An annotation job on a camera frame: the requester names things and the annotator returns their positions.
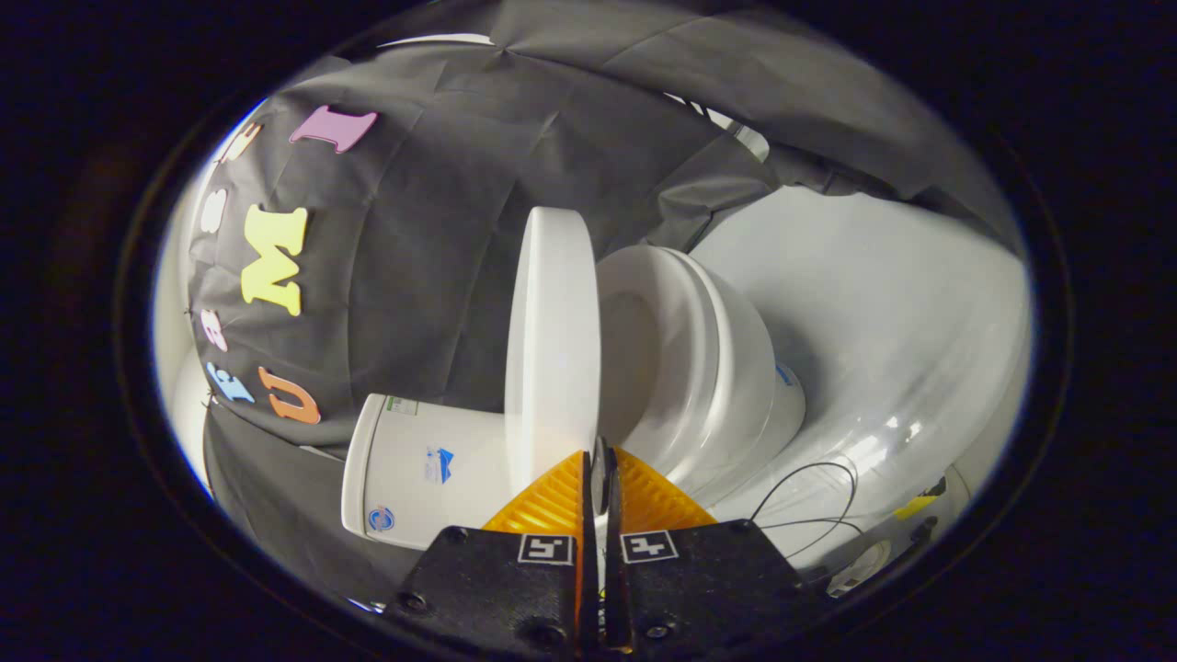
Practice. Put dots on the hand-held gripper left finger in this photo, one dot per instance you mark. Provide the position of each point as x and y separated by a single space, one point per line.
497 588

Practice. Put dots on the black backdrop cloth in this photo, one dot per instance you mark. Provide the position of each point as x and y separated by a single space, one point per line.
441 230

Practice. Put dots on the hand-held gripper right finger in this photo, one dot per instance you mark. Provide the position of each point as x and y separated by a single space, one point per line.
708 579

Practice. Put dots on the white toilet lid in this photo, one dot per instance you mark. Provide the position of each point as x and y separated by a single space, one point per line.
552 349

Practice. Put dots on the small yellow object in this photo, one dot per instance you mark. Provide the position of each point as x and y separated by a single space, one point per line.
915 507

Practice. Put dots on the white toilet seat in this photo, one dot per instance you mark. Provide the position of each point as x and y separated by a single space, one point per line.
667 268

